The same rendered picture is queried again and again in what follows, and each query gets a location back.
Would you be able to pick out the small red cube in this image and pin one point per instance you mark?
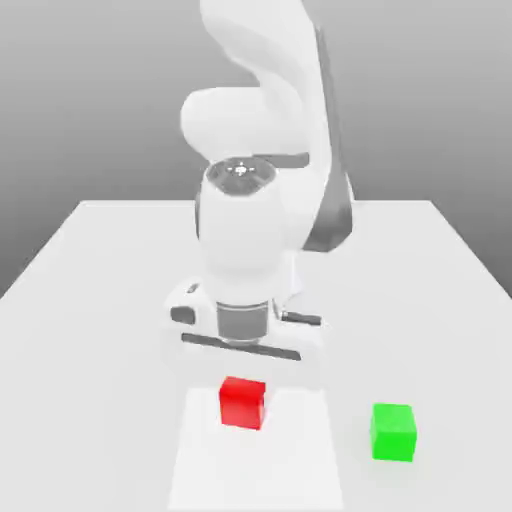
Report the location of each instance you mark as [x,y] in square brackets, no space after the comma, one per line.
[242,404]

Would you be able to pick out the small green cube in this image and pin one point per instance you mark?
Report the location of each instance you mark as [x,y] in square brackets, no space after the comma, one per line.
[392,434]

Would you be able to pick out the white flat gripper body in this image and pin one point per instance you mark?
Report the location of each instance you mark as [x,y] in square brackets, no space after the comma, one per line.
[244,352]

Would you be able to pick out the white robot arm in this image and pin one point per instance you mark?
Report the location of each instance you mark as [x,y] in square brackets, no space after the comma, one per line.
[240,224]

